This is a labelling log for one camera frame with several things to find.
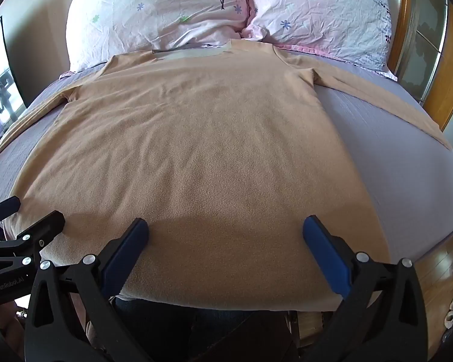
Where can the white floral pillow with tree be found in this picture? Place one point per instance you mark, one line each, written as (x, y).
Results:
(151, 11)

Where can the window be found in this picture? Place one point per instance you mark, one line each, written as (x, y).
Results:
(0, 90)

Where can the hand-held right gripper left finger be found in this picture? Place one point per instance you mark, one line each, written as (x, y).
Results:
(128, 244)

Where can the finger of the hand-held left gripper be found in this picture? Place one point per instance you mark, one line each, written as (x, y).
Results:
(3, 208)
(47, 226)

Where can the pink floral pillow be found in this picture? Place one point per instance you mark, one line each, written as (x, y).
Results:
(321, 15)

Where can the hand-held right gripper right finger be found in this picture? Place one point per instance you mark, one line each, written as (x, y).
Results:
(324, 253)

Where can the wooden headboard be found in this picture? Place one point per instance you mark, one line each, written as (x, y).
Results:
(430, 45)

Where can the person's dark pants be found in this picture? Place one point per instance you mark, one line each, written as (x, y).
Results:
(181, 328)

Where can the tan long-sleeve shirt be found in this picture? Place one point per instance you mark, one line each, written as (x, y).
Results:
(196, 158)

